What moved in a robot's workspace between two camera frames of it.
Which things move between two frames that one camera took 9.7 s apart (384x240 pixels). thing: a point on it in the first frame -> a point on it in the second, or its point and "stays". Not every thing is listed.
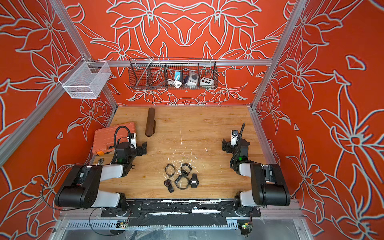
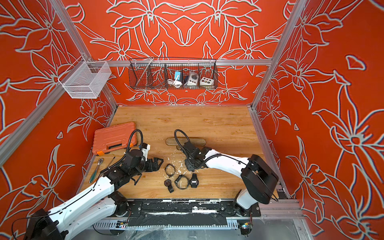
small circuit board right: x=246 y=228 stays
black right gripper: x=229 y=146 -> x=187 y=165
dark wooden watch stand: x=151 y=123 -> x=197 y=141
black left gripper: x=138 y=150 -> x=156 y=166
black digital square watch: x=194 y=181 stays
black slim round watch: x=170 y=170 stays
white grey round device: x=193 y=79 stays
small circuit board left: x=121 y=224 stays
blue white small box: x=177 y=75 stays
